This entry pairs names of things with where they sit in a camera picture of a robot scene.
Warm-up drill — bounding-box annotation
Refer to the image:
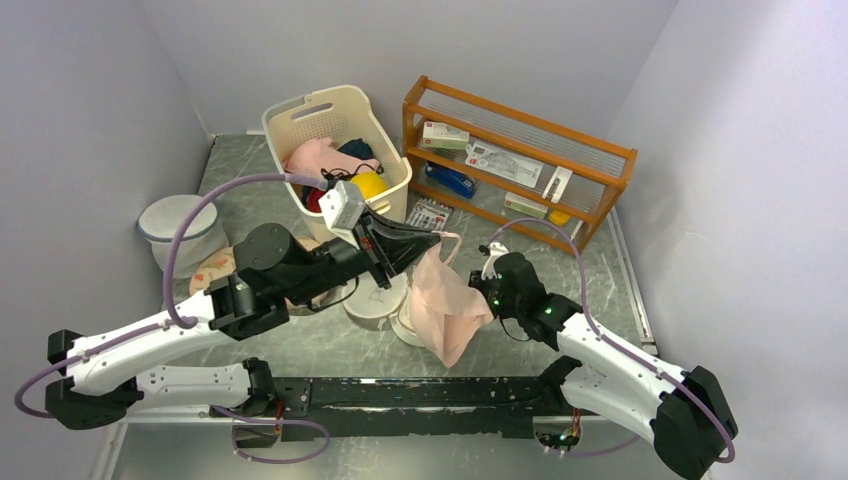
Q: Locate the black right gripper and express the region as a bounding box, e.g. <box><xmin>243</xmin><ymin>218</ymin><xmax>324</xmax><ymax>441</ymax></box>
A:
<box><xmin>454</xmin><ymin>269</ymin><xmax>524</xmax><ymax>322</ymax></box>

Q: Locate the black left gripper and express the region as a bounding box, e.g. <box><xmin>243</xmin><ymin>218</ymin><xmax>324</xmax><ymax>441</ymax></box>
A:
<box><xmin>284</xmin><ymin>203</ymin><xmax>443</xmax><ymax>306</ymax></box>

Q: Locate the pink bra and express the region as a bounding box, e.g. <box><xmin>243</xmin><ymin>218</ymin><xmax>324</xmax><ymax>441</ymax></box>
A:
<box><xmin>409</xmin><ymin>232</ymin><xmax>494</xmax><ymax>368</ymax></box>

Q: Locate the white mesh laundry bag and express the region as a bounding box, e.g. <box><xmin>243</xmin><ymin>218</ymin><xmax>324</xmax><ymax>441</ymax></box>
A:
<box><xmin>342</xmin><ymin>273</ymin><xmax>424</xmax><ymax>347</ymax></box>

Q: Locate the yellow bra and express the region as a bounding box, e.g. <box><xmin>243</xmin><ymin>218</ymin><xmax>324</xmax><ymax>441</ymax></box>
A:
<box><xmin>350</xmin><ymin>171</ymin><xmax>389</xmax><ymax>200</ymax></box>

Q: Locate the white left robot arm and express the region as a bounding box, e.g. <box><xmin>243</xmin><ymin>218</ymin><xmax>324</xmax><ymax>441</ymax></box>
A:
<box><xmin>44</xmin><ymin>211</ymin><xmax>440</xmax><ymax>430</ymax></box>

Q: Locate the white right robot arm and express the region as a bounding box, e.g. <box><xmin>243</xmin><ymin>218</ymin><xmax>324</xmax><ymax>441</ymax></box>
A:
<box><xmin>469</xmin><ymin>242</ymin><xmax>738</xmax><ymax>479</ymax></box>

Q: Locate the cream plastic laundry basket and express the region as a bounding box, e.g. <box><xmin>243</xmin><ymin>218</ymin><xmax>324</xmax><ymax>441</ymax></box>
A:
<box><xmin>262</xmin><ymin>85</ymin><xmax>412</xmax><ymax>222</ymax></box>

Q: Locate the floral pink bra bag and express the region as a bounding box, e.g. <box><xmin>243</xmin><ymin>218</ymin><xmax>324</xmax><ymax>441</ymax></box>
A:
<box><xmin>188</xmin><ymin>247</ymin><xmax>330</xmax><ymax>316</ymax></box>

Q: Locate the pack of coloured markers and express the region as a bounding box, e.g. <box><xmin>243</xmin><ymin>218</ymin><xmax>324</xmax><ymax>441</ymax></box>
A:
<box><xmin>406</xmin><ymin>198</ymin><xmax>453</xmax><ymax>231</ymax></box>

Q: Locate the green white box lower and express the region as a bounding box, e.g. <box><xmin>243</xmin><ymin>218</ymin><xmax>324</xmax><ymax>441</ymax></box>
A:
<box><xmin>503</xmin><ymin>192</ymin><xmax>548</xmax><ymax>219</ymax></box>

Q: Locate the green white box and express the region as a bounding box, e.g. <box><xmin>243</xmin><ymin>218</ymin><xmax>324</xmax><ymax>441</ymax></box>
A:
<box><xmin>421</xmin><ymin>121</ymin><xmax>470</xmax><ymax>150</ymax></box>
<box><xmin>503</xmin><ymin>192</ymin><xmax>548</xmax><ymax>219</ymax></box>

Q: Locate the red garment in basket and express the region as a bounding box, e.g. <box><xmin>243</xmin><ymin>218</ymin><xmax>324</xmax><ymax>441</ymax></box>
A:
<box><xmin>302</xmin><ymin>188</ymin><xmax>325</xmax><ymax>213</ymax></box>

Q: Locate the blue stapler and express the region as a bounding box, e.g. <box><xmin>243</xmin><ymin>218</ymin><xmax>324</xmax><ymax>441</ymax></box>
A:
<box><xmin>425</xmin><ymin>162</ymin><xmax>477</xmax><ymax>199</ymax></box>

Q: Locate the yellow small block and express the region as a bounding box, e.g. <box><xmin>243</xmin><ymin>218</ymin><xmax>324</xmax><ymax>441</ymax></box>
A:
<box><xmin>548</xmin><ymin>210</ymin><xmax>571</xmax><ymax>227</ymax></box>

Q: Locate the dark blue garment in basket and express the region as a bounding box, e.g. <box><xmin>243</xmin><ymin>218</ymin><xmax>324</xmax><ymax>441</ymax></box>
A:
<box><xmin>337</xmin><ymin>138</ymin><xmax>375</xmax><ymax>161</ymax></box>

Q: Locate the white pen on shelf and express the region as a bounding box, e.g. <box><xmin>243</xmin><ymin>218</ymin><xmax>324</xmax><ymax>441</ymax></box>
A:
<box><xmin>570</xmin><ymin>220</ymin><xmax>584</xmax><ymax>242</ymax></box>

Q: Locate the pink cloth in basket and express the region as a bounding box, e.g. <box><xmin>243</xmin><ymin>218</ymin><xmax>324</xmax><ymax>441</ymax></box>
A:
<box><xmin>283</xmin><ymin>137</ymin><xmax>380</xmax><ymax>178</ymax></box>

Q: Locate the orange wooden shelf rack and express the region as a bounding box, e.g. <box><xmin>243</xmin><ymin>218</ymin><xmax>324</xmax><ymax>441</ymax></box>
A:
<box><xmin>402</xmin><ymin>76</ymin><xmax>638</xmax><ymax>249</ymax></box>

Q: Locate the green white box upper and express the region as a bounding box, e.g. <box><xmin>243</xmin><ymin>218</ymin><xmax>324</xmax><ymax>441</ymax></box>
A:
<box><xmin>421</xmin><ymin>121</ymin><xmax>470</xmax><ymax>150</ymax></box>

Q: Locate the clear blister pack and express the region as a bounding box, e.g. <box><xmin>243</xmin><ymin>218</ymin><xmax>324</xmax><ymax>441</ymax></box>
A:
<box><xmin>464</xmin><ymin>139</ymin><xmax>544</xmax><ymax>188</ymax></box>

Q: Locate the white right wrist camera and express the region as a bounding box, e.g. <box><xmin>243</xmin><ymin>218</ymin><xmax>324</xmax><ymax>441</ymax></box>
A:
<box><xmin>480</xmin><ymin>242</ymin><xmax>509</xmax><ymax>280</ymax></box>

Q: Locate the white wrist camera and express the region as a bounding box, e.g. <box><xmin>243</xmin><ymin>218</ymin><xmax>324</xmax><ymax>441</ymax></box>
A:
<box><xmin>319</xmin><ymin>181</ymin><xmax>367</xmax><ymax>249</ymax></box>
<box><xmin>480</xmin><ymin>242</ymin><xmax>509</xmax><ymax>280</ymax></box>

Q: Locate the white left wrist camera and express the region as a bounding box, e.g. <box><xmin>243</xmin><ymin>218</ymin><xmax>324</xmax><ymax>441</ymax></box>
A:
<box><xmin>319</xmin><ymin>181</ymin><xmax>367</xmax><ymax>249</ymax></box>

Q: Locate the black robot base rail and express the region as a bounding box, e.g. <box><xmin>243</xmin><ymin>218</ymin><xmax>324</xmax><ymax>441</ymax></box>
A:
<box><xmin>235</xmin><ymin>375</ymin><xmax>573</xmax><ymax>442</ymax></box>

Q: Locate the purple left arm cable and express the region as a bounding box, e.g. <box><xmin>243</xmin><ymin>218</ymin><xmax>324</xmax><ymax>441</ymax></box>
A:
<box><xmin>14</xmin><ymin>173</ymin><xmax>333</xmax><ymax>465</ymax></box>

